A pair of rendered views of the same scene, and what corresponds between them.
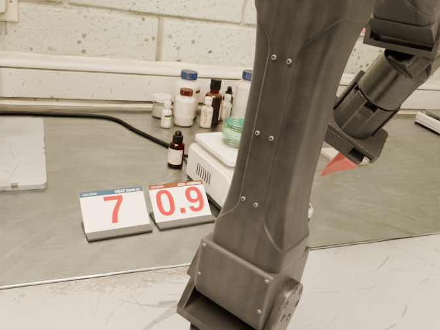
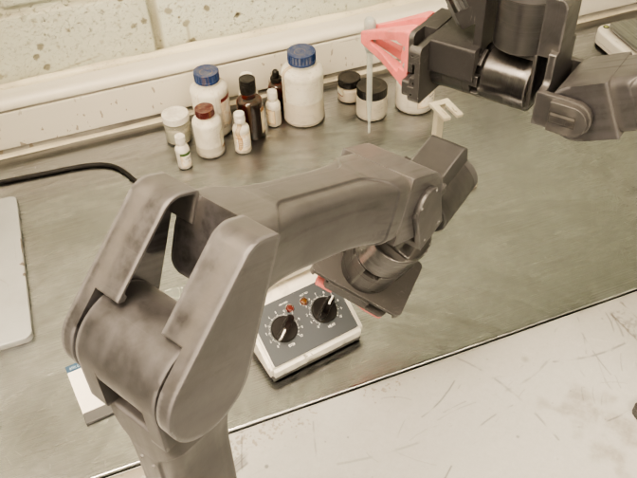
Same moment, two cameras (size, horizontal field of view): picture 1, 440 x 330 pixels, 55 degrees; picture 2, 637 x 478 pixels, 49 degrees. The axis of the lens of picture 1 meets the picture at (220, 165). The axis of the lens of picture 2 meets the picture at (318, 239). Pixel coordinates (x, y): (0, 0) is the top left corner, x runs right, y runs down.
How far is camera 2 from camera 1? 0.41 m
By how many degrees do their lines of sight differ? 21
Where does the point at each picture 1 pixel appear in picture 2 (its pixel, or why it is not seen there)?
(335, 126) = (342, 282)
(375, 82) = (367, 256)
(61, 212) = (54, 380)
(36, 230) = (29, 417)
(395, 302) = (438, 463)
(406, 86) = (401, 266)
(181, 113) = (203, 143)
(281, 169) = not seen: outside the picture
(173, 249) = not seen: hidden behind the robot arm
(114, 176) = not seen: hidden behind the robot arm
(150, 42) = (140, 27)
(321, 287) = (353, 453)
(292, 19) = (143, 442)
